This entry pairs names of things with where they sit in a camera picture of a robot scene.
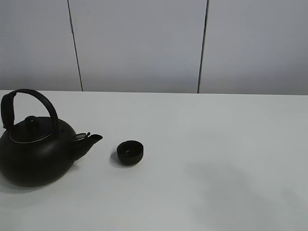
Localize small black teacup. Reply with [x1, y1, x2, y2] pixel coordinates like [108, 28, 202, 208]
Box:
[116, 141, 144, 166]

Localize black round teapot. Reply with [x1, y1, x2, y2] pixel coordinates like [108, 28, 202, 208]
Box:
[0, 89, 103, 187]

